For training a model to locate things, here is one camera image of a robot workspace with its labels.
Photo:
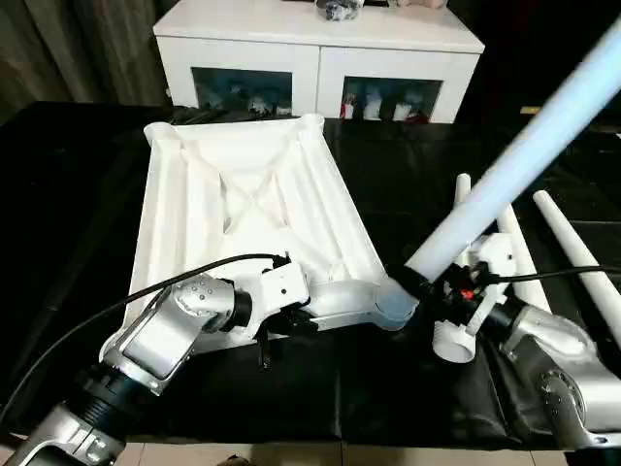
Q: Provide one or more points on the white plastic table leg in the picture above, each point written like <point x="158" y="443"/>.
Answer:
<point x="509" y="170"/>
<point x="521" y="262"/>
<point x="567" y="242"/>
<point x="463" y="189"/>

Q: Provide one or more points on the white plastic table top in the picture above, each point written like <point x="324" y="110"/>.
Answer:
<point x="194" y="194"/>

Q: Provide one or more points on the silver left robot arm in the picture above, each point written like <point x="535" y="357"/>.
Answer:
<point x="155" y="340"/>

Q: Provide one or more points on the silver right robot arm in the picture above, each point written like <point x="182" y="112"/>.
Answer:
<point x="558" y="364"/>

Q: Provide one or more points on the black table mat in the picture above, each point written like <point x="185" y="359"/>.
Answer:
<point x="364" y="398"/>

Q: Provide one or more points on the small yellow label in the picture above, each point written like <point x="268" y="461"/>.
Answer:
<point x="530" y="110"/>

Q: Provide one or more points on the white cabinet with glass doors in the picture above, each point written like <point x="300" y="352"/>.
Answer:
<point x="315" y="53"/>

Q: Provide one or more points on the black cabinet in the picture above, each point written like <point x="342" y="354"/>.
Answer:
<point x="533" y="48"/>

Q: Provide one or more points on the beige plush toy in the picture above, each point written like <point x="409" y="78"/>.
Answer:
<point x="422" y="3"/>

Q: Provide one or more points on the black white spotted toy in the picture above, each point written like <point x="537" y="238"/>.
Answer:
<point x="339" y="9"/>

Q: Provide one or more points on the grey curtain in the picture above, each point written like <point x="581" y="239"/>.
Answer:
<point x="73" y="48"/>

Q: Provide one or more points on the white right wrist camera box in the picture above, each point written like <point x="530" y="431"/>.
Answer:
<point x="495" y="252"/>

